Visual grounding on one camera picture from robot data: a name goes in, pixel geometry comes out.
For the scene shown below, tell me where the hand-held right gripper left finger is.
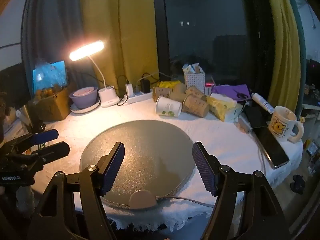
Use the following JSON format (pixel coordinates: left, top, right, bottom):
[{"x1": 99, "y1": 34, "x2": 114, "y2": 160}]
[{"x1": 26, "y1": 142, "x2": 125, "y2": 240}]

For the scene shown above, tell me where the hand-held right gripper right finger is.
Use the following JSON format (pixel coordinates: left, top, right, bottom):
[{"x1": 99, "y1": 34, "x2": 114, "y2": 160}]
[{"x1": 192, "y1": 141, "x2": 292, "y2": 240}]

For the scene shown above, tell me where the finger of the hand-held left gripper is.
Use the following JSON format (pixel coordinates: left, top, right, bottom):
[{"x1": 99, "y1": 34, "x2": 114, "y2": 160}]
[
  {"x1": 15, "y1": 141, "x2": 71, "y2": 167},
  {"x1": 5, "y1": 129, "x2": 59, "y2": 153}
]

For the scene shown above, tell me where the brown paper cup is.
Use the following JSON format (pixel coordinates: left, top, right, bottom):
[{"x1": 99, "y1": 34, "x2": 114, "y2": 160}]
[
  {"x1": 172, "y1": 82, "x2": 188, "y2": 94},
  {"x1": 152, "y1": 86, "x2": 171, "y2": 103},
  {"x1": 185, "y1": 86, "x2": 208, "y2": 102},
  {"x1": 182, "y1": 94, "x2": 210, "y2": 118},
  {"x1": 170, "y1": 92, "x2": 187, "y2": 103}
]

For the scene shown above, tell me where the white paper cup green print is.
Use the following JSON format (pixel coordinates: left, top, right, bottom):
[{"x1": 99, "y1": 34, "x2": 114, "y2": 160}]
[{"x1": 155, "y1": 96, "x2": 182, "y2": 118}]

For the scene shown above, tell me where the brown cardboard box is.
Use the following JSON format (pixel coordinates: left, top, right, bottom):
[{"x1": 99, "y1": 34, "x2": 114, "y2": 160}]
[{"x1": 27, "y1": 84, "x2": 76, "y2": 122}]

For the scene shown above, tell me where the white tablecloth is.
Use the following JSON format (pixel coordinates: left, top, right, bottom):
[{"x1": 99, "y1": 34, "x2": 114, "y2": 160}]
[{"x1": 32, "y1": 97, "x2": 303, "y2": 232}]

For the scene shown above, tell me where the beige mat controller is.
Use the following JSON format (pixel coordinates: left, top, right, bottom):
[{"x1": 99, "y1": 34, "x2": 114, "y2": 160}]
[{"x1": 129, "y1": 189, "x2": 158, "y2": 209}]

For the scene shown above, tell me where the round grey mat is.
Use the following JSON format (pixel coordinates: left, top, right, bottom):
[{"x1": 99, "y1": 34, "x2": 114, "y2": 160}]
[{"x1": 79, "y1": 119, "x2": 197, "y2": 208}]

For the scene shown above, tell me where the purple bowl with lid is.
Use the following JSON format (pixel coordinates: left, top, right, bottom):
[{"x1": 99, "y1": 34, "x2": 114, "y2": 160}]
[{"x1": 69, "y1": 86, "x2": 99, "y2": 109}]

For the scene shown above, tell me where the pale plate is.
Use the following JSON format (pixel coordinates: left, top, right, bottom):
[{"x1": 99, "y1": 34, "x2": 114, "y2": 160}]
[{"x1": 70, "y1": 98, "x2": 101, "y2": 113}]

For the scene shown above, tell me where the blue lit screen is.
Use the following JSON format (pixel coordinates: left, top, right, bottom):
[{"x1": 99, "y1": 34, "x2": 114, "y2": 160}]
[{"x1": 33, "y1": 60, "x2": 69, "y2": 95}]

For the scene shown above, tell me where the yellow tissue pack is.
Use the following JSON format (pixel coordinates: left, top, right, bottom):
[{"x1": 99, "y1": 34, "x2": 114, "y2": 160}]
[{"x1": 206, "y1": 93, "x2": 243, "y2": 123}]

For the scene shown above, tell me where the black phone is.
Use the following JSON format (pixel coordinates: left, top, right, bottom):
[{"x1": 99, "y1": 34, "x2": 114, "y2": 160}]
[{"x1": 252, "y1": 126, "x2": 290, "y2": 170}]

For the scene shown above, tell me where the white desk lamp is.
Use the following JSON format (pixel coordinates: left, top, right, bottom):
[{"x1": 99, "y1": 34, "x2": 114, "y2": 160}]
[{"x1": 69, "y1": 39, "x2": 121, "y2": 108}]

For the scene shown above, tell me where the black notebook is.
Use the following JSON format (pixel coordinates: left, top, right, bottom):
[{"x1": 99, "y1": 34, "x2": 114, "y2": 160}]
[{"x1": 242, "y1": 105, "x2": 272, "y2": 131}]

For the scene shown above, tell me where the white power strip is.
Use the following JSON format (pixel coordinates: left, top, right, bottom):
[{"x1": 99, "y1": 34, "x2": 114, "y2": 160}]
[{"x1": 125, "y1": 91, "x2": 154, "y2": 105}]

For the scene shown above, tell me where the small box red label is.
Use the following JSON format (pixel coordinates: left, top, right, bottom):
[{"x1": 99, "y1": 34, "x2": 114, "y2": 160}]
[{"x1": 204, "y1": 82, "x2": 216, "y2": 96}]

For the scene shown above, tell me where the purple cloth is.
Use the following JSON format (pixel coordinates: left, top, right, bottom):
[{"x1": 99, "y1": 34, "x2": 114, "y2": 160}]
[{"x1": 211, "y1": 83, "x2": 252, "y2": 102}]

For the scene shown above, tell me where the white perforated basket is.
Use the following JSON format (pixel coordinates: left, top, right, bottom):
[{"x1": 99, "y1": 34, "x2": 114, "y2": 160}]
[{"x1": 184, "y1": 71, "x2": 206, "y2": 94}]

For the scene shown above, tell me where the white tube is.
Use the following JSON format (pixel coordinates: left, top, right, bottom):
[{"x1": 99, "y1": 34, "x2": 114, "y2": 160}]
[{"x1": 251, "y1": 92, "x2": 275, "y2": 114}]

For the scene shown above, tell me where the cream mug bear print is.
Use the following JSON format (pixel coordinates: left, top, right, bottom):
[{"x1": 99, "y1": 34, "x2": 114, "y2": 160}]
[{"x1": 268, "y1": 105, "x2": 305, "y2": 143}]

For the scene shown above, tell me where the black charger plug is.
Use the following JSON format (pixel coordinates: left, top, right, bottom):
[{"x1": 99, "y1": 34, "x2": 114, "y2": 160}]
[{"x1": 140, "y1": 79, "x2": 151, "y2": 94}]

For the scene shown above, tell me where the yellow packet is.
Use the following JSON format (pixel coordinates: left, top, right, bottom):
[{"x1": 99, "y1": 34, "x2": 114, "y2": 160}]
[{"x1": 157, "y1": 80, "x2": 182, "y2": 89}]

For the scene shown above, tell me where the bunch of white sachets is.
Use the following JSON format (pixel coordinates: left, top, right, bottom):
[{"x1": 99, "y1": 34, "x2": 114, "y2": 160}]
[{"x1": 182, "y1": 63, "x2": 204, "y2": 75}]

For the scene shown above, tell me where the grey curtain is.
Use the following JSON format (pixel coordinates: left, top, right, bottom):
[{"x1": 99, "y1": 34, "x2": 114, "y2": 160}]
[{"x1": 21, "y1": 0, "x2": 101, "y2": 91}]

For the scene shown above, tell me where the cluttered shelf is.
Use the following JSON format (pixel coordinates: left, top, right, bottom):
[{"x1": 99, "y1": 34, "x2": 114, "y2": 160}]
[{"x1": 299, "y1": 59, "x2": 320, "y2": 177}]

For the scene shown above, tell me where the yellow curtain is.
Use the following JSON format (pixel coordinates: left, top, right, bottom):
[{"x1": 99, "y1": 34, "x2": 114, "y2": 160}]
[
  {"x1": 79, "y1": 0, "x2": 161, "y2": 91},
  {"x1": 262, "y1": 0, "x2": 301, "y2": 111}
]

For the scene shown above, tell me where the dark glass window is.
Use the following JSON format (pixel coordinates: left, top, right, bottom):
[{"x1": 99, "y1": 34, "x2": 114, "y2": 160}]
[{"x1": 152, "y1": 0, "x2": 270, "y2": 88}]

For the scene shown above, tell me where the grey mat cable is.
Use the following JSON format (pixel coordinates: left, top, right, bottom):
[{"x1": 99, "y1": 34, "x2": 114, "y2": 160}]
[{"x1": 156, "y1": 196, "x2": 215, "y2": 208}]

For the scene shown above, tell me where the black charger cable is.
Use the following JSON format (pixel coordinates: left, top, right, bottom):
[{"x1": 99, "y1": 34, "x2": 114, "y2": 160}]
[{"x1": 116, "y1": 75, "x2": 131, "y2": 106}]

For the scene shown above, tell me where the white charger cable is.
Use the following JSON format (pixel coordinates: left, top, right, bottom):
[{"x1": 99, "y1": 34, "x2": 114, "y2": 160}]
[{"x1": 136, "y1": 71, "x2": 173, "y2": 91}]

